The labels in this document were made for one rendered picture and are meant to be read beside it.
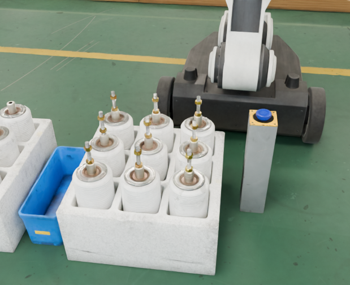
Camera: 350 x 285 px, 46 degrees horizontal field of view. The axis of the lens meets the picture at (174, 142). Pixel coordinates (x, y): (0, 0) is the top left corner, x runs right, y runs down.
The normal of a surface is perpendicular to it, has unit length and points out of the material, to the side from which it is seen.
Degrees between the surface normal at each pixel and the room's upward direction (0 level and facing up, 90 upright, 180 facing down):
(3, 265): 0
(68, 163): 88
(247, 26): 68
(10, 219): 90
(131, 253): 90
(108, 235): 90
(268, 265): 0
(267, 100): 46
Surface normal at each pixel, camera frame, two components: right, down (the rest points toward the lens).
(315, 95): -0.10, -0.58
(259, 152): -0.13, 0.59
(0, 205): 0.99, 0.06
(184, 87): -0.14, -0.15
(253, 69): -0.17, 0.23
